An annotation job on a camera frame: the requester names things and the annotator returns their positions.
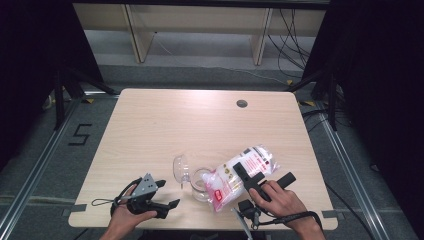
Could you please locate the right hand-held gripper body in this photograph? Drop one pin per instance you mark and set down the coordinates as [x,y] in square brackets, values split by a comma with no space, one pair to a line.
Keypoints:
[248,208]

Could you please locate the grey tape strip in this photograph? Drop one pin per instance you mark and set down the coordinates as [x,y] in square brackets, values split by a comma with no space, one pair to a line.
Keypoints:
[331,214]
[75,209]

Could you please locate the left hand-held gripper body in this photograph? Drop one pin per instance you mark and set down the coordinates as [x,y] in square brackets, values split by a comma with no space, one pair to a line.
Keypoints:
[145,200]

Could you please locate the person's left hand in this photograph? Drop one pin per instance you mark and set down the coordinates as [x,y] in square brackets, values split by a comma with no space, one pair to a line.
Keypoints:
[125,218]

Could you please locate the black metal stand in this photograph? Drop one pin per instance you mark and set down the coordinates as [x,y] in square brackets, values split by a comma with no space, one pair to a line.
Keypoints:
[60,100]
[331,100]

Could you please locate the person's right hand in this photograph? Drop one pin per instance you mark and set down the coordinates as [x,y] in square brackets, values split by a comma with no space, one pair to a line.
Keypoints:
[283,203]

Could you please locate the clear bag with red print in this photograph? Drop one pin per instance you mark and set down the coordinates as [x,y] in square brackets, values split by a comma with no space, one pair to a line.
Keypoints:
[230,186]

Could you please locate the grey table grommet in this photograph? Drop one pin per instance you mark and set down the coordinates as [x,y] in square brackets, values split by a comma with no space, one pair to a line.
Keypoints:
[242,103]

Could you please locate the light wooden shelf unit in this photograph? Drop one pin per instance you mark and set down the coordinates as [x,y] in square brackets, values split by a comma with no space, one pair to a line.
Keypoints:
[200,18]

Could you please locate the black curtain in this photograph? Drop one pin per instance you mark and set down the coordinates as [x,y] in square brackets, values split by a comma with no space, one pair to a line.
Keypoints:
[383,83]
[30,66]

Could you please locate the aluminium floor rail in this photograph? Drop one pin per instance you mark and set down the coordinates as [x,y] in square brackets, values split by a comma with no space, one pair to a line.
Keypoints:
[346,170]
[36,170]

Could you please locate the yellow black tape piece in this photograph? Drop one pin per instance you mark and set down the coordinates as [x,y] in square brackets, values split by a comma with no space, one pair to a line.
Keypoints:
[307,103]
[88,100]

